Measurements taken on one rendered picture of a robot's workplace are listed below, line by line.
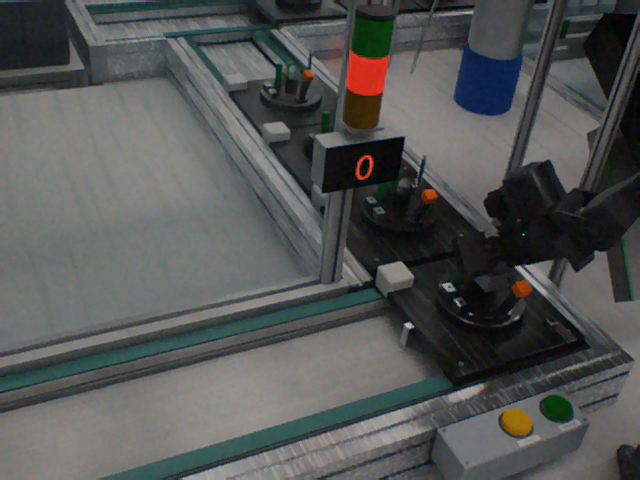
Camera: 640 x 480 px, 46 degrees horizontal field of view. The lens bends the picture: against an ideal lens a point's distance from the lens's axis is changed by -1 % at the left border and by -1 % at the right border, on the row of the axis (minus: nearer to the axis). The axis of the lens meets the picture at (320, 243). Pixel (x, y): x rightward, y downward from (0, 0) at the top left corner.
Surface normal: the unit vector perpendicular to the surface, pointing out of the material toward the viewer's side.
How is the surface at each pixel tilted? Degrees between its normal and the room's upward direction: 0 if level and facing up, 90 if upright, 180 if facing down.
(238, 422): 0
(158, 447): 0
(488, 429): 0
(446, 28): 90
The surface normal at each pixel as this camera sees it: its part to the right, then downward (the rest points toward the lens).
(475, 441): 0.09, -0.80
